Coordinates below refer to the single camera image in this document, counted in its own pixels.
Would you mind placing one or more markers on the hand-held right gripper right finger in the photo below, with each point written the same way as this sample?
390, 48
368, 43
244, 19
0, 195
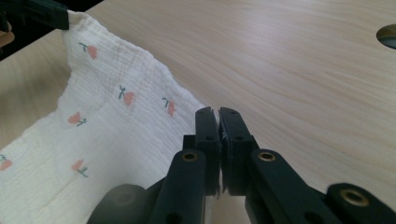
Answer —
233, 133

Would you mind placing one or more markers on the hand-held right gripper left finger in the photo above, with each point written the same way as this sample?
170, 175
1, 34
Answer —
208, 130

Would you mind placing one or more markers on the cream floral muslin cloth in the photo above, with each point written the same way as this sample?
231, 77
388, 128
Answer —
102, 130

